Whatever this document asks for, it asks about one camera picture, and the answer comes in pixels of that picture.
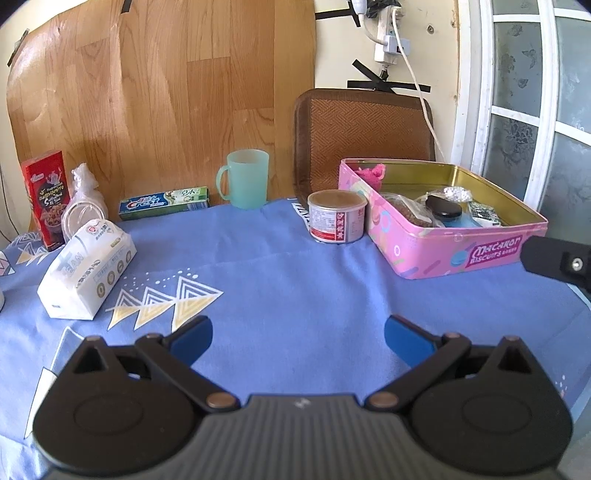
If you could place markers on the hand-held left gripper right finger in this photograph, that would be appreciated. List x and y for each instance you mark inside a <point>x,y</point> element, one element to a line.
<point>406,341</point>

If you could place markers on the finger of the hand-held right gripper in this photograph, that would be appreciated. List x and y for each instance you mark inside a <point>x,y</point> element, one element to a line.
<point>549,258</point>

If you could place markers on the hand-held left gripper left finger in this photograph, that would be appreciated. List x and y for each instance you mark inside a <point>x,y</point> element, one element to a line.
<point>194,339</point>

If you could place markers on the pink biscuit tin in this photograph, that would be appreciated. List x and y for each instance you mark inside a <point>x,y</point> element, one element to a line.
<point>415,249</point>

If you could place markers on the pink fluffy toy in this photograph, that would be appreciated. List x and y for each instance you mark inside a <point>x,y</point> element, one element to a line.
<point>371,174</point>

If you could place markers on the green printed snack packet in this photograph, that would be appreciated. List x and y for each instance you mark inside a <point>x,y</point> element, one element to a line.
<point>485,212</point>

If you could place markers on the blue patterned tablecloth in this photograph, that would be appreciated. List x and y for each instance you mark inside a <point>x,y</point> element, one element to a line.
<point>277,286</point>

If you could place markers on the silver foil ball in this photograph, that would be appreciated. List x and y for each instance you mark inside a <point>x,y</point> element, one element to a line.
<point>455,194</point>

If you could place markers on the black oval lid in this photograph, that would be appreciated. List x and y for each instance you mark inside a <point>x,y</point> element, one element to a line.
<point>443,207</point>

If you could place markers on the white tissue pack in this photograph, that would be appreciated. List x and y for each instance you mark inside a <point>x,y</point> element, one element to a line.
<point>83,272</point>

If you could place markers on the clear wrapped bread packet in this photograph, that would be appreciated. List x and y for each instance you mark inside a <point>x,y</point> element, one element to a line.
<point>411,210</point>

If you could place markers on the round food can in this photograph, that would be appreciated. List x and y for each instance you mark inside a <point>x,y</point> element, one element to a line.
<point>334,221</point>

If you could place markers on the green toothpaste box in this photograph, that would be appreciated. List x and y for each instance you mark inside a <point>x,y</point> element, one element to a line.
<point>161,203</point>

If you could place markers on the light green plastic mug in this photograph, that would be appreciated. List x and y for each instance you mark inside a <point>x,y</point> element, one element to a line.
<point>247,180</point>

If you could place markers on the clear bag of plastic containers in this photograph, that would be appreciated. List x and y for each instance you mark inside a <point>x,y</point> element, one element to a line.
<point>83,212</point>

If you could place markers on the white framed frosted window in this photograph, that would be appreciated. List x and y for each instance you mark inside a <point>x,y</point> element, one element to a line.
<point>549,69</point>

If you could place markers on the red snack box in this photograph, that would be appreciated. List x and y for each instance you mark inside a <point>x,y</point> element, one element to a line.
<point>44,194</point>

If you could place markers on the long black tape strip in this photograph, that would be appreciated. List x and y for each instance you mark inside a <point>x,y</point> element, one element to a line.
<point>401,86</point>

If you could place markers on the short diagonal black tape strip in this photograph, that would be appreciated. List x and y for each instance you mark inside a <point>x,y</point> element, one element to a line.
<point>369,71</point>

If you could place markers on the white power strip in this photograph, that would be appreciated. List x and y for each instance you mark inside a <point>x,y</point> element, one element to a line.
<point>385,41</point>

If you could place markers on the dark tape strip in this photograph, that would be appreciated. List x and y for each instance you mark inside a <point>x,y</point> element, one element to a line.
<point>18,46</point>
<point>127,4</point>

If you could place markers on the wood grain wall sheet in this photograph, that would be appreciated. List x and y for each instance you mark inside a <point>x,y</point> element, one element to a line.
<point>161,92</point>

